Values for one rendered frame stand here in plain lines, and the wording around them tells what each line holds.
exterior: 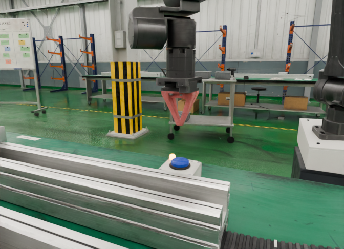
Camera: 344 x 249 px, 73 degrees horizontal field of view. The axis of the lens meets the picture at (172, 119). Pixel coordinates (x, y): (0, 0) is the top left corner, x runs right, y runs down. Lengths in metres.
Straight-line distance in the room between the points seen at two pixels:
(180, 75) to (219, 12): 7.70
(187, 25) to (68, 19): 10.78
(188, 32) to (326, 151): 0.48
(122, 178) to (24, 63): 5.40
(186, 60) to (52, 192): 0.34
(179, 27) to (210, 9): 7.77
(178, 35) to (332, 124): 0.52
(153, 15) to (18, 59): 5.48
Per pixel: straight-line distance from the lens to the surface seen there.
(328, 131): 0.81
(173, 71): 0.45
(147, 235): 0.40
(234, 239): 0.43
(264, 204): 0.54
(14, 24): 5.89
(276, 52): 7.81
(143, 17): 0.44
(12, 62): 5.94
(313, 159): 0.74
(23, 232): 0.36
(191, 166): 0.53
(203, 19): 8.22
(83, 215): 0.46
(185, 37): 0.45
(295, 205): 0.56
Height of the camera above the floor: 1.06
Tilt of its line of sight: 13 degrees down
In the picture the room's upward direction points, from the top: straight up
